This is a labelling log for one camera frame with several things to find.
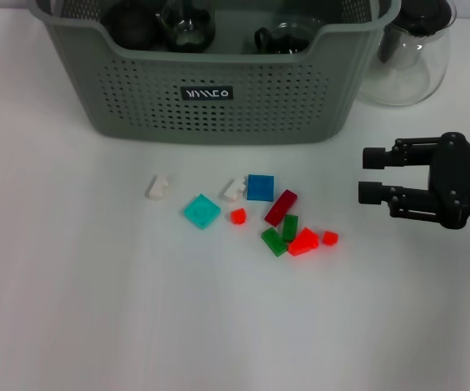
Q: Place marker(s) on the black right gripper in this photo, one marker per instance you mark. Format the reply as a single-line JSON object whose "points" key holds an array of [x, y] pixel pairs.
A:
{"points": [[462, 183]]}

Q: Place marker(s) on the teal square toy plate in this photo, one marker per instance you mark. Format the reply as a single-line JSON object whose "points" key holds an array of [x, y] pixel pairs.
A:
{"points": [[202, 212]]}

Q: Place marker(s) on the white toy brick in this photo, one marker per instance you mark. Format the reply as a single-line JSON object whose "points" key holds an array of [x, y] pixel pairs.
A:
{"points": [[232, 190], [156, 189]]}

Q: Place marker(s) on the grey-green perforated storage bin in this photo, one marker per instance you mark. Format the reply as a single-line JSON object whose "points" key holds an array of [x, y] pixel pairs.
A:
{"points": [[218, 114]]}

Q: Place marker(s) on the small red toy brick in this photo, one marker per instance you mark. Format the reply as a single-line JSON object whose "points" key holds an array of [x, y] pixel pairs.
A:
{"points": [[238, 216], [330, 238]]}

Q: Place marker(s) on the large red toy brick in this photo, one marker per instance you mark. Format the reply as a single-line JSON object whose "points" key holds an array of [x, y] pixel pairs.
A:
{"points": [[304, 243]]}

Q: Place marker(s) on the dark red long toy brick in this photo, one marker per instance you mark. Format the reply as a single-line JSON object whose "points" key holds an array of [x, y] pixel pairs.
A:
{"points": [[281, 207]]}

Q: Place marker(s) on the green toy brick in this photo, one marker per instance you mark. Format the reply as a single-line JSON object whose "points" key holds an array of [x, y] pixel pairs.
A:
{"points": [[274, 243], [291, 228]]}

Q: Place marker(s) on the glass carafe with black lid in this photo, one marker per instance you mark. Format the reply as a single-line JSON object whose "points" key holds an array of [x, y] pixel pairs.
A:
{"points": [[409, 69]]}

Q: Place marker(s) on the blue square toy plate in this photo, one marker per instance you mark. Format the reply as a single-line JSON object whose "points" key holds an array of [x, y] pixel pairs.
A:
{"points": [[260, 187]]}

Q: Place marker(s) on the dark clay teapot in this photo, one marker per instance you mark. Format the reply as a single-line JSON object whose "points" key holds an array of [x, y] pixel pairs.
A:
{"points": [[130, 28]]}

